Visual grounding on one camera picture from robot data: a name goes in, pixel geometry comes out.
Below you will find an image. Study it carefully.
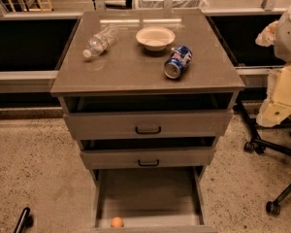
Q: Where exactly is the black office chair base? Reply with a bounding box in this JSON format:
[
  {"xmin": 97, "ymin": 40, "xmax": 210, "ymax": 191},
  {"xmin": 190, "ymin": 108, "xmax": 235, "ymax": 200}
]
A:
[{"xmin": 235, "ymin": 98, "xmax": 291, "ymax": 216}]

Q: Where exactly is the grey middle drawer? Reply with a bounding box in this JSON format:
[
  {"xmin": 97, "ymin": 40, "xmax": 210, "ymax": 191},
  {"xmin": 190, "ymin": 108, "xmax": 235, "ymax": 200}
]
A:
[{"xmin": 81, "ymin": 137, "xmax": 217, "ymax": 170}]

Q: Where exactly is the grey drawer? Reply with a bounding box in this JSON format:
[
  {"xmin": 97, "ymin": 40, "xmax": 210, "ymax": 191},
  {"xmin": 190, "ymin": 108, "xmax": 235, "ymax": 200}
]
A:
[
  {"xmin": 81, "ymin": 137, "xmax": 217, "ymax": 170},
  {"xmin": 91, "ymin": 167, "xmax": 218, "ymax": 233},
  {"xmin": 59, "ymin": 92, "xmax": 236, "ymax": 140}
]

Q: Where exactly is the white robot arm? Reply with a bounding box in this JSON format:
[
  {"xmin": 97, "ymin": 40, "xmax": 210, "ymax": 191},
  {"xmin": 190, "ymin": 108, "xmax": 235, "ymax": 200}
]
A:
[{"xmin": 255, "ymin": 5, "xmax": 291, "ymax": 127}]

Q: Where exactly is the blue soda can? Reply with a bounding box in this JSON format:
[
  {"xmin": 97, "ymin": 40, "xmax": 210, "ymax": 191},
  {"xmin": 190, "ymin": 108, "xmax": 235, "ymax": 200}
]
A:
[{"xmin": 164, "ymin": 46, "xmax": 192, "ymax": 79}]

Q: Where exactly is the clear plastic bin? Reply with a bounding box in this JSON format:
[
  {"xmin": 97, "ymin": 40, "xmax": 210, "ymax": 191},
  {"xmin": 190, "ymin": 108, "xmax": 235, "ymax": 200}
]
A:
[{"xmin": 132, "ymin": 0, "xmax": 209, "ymax": 10}]

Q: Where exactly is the grey bottom drawer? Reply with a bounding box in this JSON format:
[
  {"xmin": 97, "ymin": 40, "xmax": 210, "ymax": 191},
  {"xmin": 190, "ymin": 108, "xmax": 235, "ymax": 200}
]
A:
[{"xmin": 91, "ymin": 167, "xmax": 218, "ymax": 233}]

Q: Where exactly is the grey drawer cabinet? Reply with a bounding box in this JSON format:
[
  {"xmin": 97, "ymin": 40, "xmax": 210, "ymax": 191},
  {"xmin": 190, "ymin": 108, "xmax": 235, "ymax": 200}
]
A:
[{"xmin": 49, "ymin": 9, "xmax": 246, "ymax": 233}]

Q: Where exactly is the clear plastic water bottle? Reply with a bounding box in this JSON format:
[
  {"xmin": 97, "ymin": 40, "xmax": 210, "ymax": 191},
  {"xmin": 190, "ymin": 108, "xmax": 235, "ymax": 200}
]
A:
[{"xmin": 82, "ymin": 24, "xmax": 118, "ymax": 58}]

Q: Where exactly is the black object bottom left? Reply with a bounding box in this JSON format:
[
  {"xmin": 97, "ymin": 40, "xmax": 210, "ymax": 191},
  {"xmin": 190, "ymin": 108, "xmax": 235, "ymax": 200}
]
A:
[{"xmin": 13, "ymin": 207, "xmax": 34, "ymax": 233}]

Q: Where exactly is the white paper bowl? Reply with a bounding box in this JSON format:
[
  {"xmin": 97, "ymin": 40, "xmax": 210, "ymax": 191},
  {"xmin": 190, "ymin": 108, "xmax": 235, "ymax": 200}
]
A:
[{"xmin": 136, "ymin": 26, "xmax": 176, "ymax": 51}]

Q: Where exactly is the orange fruit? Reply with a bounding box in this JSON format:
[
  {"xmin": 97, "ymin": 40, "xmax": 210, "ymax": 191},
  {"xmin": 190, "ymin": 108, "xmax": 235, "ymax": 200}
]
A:
[{"xmin": 111, "ymin": 216, "xmax": 124, "ymax": 227}]

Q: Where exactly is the grey top drawer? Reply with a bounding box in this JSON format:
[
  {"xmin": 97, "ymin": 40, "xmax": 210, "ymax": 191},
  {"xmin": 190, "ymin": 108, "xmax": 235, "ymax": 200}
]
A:
[{"xmin": 59, "ymin": 92, "xmax": 236, "ymax": 140}]

